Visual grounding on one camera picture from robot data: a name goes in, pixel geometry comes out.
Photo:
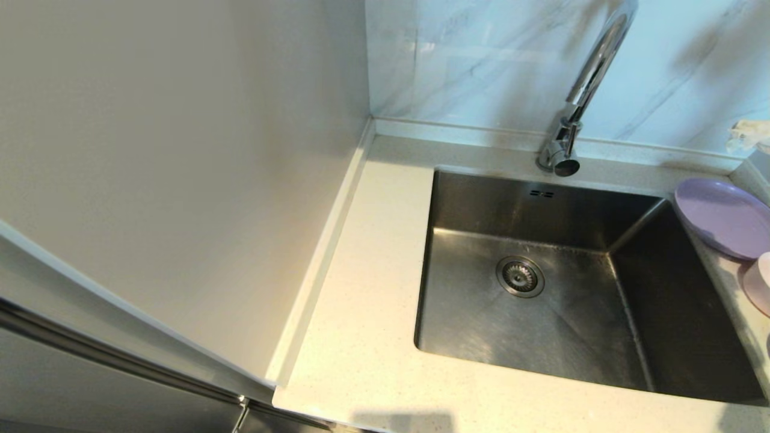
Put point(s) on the wrapped right gripper finger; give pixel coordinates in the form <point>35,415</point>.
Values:
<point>752,147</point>
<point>755,130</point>

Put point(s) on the purple plastic plate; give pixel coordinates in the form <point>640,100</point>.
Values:
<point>722,216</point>

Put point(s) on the chrome gooseneck kitchen faucet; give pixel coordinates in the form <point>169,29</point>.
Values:
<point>595,66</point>

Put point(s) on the stainless steel sink basin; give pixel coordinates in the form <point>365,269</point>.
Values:
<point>571,337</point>

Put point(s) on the pink plastic cup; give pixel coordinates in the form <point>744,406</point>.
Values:
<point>760,285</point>

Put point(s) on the round metal drain strainer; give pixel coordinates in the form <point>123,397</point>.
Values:
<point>520,276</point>

